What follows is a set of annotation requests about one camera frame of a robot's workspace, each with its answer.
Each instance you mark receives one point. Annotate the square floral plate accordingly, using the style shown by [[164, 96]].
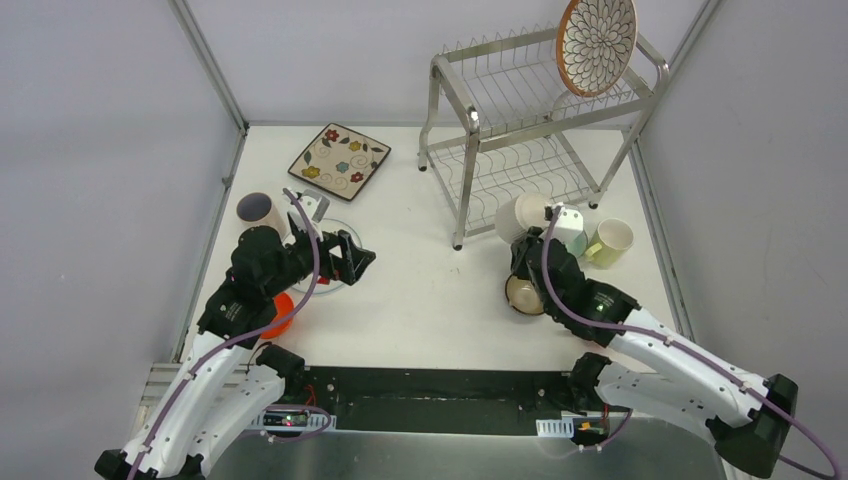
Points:
[[339, 161]]

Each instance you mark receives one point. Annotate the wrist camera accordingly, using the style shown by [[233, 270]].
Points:
[[306, 208], [566, 223]]

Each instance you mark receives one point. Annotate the dark patterned cream bowl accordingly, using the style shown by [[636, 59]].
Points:
[[522, 297]]

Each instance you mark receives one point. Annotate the white ribbed mug black handle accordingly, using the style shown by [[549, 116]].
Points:
[[517, 216]]

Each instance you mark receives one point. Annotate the orange plastic bowl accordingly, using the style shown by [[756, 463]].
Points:
[[281, 322]]

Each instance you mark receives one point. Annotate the pale yellow mug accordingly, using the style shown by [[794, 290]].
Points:
[[612, 239]]

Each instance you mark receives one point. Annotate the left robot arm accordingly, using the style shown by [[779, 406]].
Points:
[[188, 431]]

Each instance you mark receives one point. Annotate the white cable duct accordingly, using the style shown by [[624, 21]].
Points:
[[289, 421], [562, 427]]

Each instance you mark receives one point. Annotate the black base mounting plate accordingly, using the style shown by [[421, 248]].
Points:
[[441, 401]]

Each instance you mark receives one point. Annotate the steel two-tier dish rack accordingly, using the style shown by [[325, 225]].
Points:
[[497, 118]]

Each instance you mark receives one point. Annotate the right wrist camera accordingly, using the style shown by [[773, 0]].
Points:
[[566, 223]]

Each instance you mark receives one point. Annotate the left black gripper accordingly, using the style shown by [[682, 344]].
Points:
[[337, 258]]

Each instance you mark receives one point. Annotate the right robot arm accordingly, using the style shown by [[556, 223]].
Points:
[[742, 415]]

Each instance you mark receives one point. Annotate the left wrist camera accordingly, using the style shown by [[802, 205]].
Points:
[[306, 208]]

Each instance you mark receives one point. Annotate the left white cable duct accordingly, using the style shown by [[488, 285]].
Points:
[[289, 421]]

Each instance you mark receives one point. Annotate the mint green bowl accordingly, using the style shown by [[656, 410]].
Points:
[[578, 244]]

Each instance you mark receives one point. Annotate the right white cable duct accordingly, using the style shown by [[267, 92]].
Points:
[[562, 427]]

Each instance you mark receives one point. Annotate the watermelon pattern round plate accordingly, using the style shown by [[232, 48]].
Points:
[[324, 289]]

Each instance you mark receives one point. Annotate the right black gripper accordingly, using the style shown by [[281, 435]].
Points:
[[518, 260]]

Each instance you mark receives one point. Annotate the brown rim petal pattern plate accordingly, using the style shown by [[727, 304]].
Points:
[[594, 44]]

